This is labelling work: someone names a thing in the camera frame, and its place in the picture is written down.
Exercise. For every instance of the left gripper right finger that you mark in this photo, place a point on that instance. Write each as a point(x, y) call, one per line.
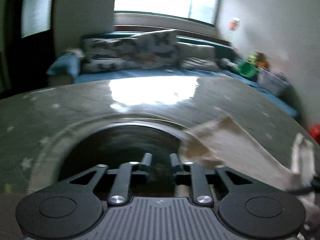
point(192, 175)

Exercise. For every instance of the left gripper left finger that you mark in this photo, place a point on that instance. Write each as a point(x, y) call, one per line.
point(120, 193)

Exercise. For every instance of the cream white garment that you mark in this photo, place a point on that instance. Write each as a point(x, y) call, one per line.
point(225, 142)

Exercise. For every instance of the black round induction cooktop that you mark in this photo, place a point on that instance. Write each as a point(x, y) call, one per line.
point(121, 144)

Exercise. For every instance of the red plastic stool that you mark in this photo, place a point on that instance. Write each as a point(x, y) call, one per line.
point(314, 132)

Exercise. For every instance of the green plastic bucket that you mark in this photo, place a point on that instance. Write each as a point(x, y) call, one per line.
point(247, 70)

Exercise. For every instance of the clear plastic storage box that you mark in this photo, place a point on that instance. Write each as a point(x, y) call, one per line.
point(272, 83)

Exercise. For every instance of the grey plain cushion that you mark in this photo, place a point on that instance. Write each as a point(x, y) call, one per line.
point(197, 57)

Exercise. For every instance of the blue corner sofa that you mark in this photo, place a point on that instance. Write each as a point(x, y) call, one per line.
point(67, 69)

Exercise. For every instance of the long butterfly print pillow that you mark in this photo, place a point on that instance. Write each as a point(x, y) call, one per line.
point(104, 55)

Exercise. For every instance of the stuffed toy doll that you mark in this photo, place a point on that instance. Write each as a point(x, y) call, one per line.
point(259, 60)

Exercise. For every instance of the square butterfly print pillow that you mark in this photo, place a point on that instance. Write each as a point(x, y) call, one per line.
point(157, 49)

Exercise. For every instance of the colourful pinwheel toy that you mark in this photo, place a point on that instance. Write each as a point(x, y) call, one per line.
point(234, 24)

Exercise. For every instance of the dark door with glass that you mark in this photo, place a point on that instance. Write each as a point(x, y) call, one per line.
point(27, 45)

